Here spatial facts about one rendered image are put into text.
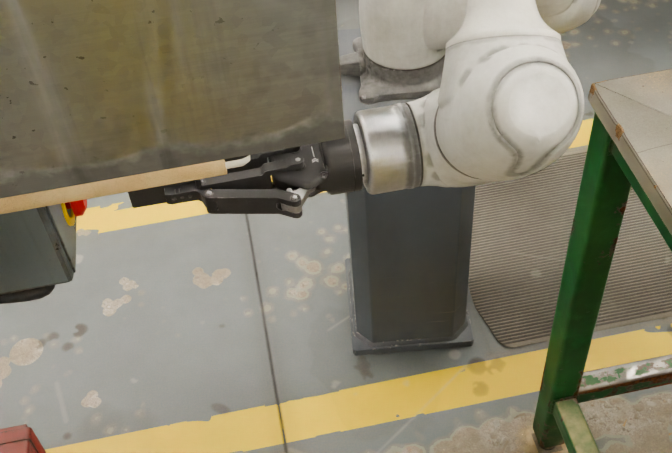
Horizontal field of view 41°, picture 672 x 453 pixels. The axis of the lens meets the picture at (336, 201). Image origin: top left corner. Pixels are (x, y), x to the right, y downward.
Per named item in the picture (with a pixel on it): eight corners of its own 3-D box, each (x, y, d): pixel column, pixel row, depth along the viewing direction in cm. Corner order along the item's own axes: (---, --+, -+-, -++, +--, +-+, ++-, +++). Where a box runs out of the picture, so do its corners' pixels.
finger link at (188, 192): (215, 188, 92) (218, 209, 90) (166, 197, 91) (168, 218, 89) (213, 178, 91) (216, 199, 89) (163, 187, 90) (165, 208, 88)
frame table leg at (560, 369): (539, 456, 183) (610, 129, 118) (529, 433, 187) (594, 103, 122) (564, 451, 183) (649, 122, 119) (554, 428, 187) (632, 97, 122)
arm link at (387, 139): (400, 147, 100) (348, 155, 99) (400, 84, 93) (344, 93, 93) (420, 205, 94) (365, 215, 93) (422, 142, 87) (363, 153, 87)
